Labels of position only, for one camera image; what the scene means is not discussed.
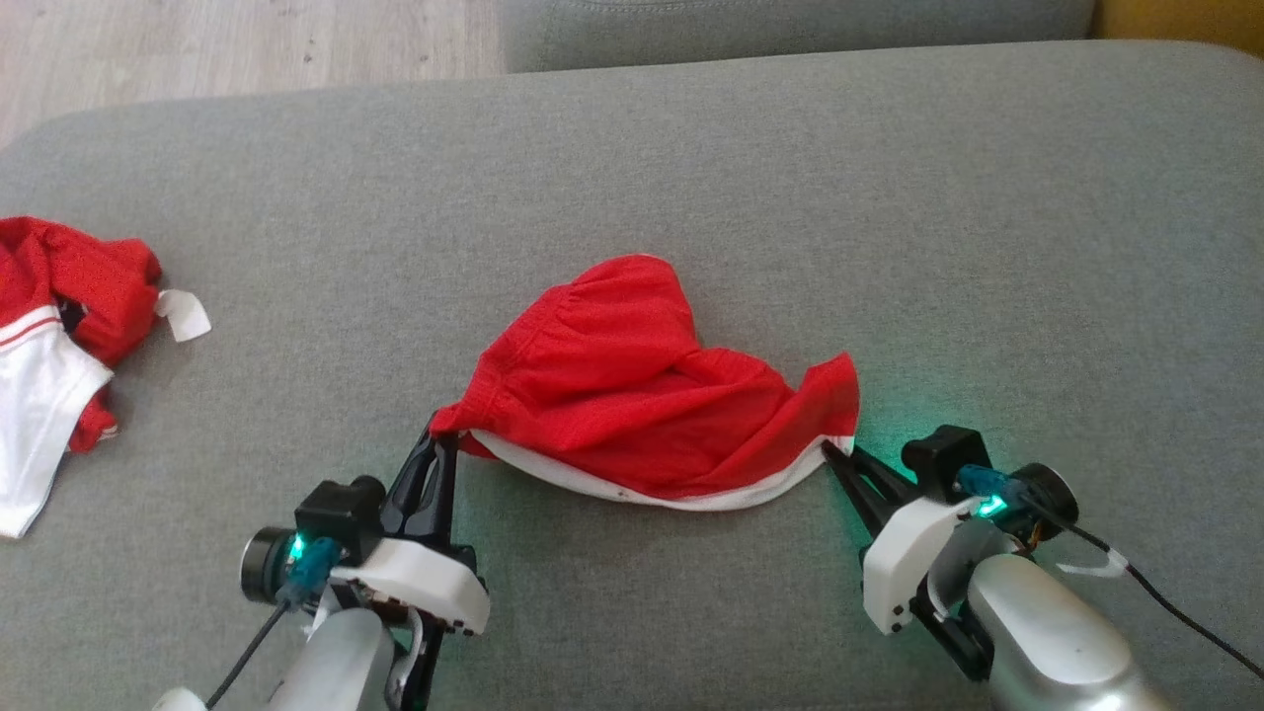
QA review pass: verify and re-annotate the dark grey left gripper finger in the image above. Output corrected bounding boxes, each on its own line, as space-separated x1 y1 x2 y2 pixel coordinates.
379 425 440 541
424 434 460 547

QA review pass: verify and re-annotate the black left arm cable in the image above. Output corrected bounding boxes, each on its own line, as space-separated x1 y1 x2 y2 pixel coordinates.
202 538 342 711

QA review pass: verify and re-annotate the red basketball jersey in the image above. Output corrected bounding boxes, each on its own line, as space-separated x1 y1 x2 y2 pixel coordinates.
0 215 213 540

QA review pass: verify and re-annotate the large grey sofa seat cushion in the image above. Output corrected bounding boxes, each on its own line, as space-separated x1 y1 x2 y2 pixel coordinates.
0 39 1264 711

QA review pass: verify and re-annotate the red mesh shorts white trim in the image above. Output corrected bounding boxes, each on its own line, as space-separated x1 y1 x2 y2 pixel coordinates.
430 254 862 513

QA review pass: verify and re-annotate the medium grey sofa seat cushion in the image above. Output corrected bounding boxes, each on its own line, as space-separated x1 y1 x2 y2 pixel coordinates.
499 0 1099 76

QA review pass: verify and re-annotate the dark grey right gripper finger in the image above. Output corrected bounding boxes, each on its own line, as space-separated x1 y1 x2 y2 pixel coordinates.
821 442 896 540
846 445 925 508

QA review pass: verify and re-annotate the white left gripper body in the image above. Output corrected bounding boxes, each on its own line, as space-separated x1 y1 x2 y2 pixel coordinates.
330 537 492 711

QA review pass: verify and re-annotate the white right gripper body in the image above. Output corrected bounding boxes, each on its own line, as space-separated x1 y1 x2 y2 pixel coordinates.
861 495 994 683

